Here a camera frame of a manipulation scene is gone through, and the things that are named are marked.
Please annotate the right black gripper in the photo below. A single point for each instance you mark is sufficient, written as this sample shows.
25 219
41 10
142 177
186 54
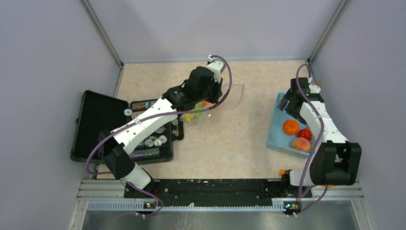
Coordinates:
288 97

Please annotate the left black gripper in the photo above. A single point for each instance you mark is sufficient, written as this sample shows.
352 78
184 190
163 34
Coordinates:
218 90

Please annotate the yellow banana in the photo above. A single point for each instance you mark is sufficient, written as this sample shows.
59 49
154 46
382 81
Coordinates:
187 118

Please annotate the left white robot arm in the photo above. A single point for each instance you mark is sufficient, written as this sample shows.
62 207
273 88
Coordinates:
116 146

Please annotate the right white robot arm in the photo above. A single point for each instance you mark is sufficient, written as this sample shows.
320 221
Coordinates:
335 160

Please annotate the blue plastic basket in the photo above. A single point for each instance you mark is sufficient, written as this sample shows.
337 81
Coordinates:
277 139

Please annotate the small brown object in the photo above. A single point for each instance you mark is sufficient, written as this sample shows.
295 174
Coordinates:
318 83

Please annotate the peach fruit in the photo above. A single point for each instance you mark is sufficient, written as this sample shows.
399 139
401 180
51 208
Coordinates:
301 144

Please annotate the black open tool case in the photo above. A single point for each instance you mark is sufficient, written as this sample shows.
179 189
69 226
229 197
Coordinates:
99 112

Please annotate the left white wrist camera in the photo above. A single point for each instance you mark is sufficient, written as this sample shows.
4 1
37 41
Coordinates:
217 66

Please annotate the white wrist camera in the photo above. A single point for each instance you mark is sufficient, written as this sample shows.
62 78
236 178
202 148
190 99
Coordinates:
217 66
313 88

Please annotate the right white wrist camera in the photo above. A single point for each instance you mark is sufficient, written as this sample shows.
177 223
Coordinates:
313 88

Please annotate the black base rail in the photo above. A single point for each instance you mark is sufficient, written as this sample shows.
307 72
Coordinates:
217 192

